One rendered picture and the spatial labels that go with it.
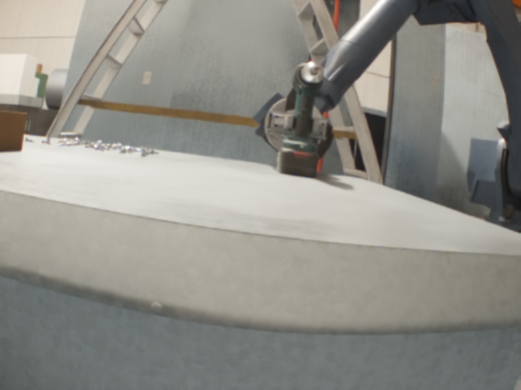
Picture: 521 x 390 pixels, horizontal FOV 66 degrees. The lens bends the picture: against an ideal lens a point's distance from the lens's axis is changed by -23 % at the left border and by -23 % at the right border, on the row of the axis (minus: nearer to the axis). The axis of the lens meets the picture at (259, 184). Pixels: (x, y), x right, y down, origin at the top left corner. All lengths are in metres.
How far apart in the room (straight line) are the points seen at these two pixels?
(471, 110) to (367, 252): 6.89
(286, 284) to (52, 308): 0.20
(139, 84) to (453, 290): 2.89
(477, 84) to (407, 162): 4.26
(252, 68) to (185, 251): 2.77
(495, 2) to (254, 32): 1.79
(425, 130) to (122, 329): 2.96
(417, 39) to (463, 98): 3.97
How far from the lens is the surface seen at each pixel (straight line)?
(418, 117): 3.22
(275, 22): 3.12
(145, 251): 0.31
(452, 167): 7.10
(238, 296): 0.31
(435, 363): 0.45
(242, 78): 3.05
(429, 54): 3.32
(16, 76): 6.66
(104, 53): 2.37
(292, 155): 0.97
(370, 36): 1.52
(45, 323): 0.42
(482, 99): 7.25
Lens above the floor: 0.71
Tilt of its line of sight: 5 degrees down
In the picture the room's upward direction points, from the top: 8 degrees clockwise
